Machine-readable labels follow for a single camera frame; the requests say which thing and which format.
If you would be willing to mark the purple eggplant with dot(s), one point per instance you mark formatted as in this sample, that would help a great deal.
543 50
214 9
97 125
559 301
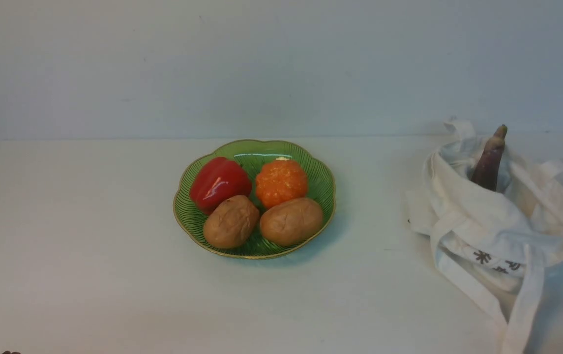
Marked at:
486 171

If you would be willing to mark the white cloth bag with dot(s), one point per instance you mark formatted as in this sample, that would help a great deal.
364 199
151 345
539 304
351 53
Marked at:
495 246

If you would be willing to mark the orange pumpkin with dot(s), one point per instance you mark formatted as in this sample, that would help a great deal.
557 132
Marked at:
280 181

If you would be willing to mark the right brown potato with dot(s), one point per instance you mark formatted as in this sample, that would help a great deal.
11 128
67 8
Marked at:
292 222

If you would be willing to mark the brown potato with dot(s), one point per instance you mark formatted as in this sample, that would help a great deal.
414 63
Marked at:
292 222
231 223

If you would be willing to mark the red bell pepper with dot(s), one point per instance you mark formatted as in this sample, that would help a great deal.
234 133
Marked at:
217 181

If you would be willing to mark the left brown potato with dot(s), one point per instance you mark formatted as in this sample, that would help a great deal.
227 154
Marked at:
231 223

